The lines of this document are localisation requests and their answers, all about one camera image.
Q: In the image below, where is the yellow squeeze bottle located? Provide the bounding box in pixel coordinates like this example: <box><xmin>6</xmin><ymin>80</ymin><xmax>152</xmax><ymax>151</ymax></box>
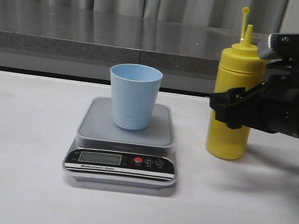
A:
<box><xmin>206</xmin><ymin>7</ymin><xmax>266</xmax><ymax>160</ymax></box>

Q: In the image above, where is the light blue plastic cup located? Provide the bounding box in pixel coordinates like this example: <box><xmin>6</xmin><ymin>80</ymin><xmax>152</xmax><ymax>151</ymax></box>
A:
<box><xmin>110</xmin><ymin>64</ymin><xmax>163</xmax><ymax>130</ymax></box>

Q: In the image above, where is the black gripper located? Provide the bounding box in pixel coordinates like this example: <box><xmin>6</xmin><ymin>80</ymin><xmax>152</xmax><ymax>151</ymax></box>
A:
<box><xmin>209</xmin><ymin>57</ymin><xmax>299</xmax><ymax>138</ymax></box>

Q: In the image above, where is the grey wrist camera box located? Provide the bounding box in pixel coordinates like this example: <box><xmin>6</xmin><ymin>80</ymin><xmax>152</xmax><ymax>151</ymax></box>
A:
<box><xmin>258</xmin><ymin>33</ymin><xmax>299</xmax><ymax>60</ymax></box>

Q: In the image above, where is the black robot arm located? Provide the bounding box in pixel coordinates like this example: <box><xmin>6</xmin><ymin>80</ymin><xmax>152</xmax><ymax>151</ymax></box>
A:
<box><xmin>209</xmin><ymin>57</ymin><xmax>299</xmax><ymax>139</ymax></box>

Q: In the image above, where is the silver digital kitchen scale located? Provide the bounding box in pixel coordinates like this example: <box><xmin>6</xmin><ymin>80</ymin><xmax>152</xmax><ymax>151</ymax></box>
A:
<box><xmin>62</xmin><ymin>97</ymin><xmax>178</xmax><ymax>189</ymax></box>

